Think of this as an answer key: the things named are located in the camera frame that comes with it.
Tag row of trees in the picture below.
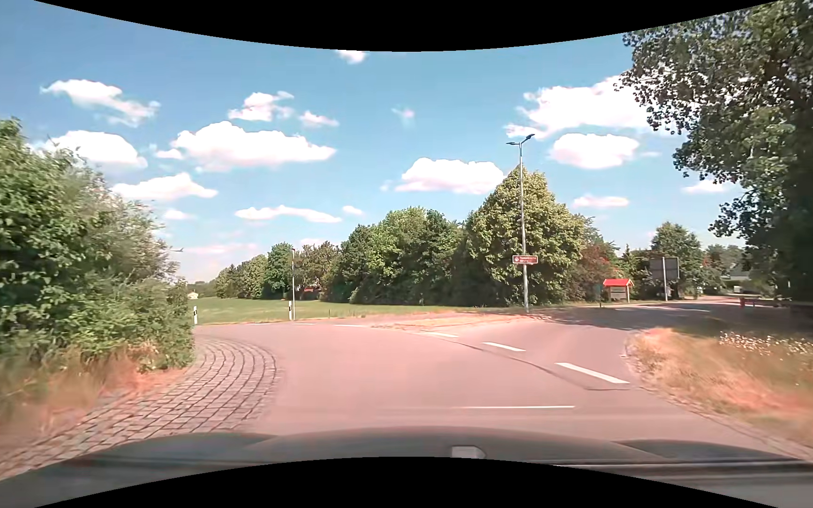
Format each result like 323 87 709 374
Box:
212 166 732 308

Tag dry grass strip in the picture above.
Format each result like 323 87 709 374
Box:
301 303 591 331

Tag grey asphalt road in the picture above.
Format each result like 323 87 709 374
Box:
195 296 796 452

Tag green grass field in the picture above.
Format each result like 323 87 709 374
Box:
191 296 464 325

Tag car's own bonnet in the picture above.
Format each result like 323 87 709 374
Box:
0 425 813 508

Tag red roofed notice board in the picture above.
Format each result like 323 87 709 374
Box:
603 278 635 305

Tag road markings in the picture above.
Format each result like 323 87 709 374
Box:
336 305 711 410

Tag cobbled strip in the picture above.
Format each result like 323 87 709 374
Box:
0 337 279 488

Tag large road sign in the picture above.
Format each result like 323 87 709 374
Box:
649 255 681 303

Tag large green bushes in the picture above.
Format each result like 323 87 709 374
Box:
0 95 196 396

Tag grass verge with flowers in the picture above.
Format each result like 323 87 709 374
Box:
625 310 813 467

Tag large dark tree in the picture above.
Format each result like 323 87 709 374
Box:
622 0 813 304

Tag dry grass verge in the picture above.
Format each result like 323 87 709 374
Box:
0 346 189 488

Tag wooden fence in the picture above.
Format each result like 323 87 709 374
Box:
738 295 813 337

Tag lamp post with red sign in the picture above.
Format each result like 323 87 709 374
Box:
506 133 539 314

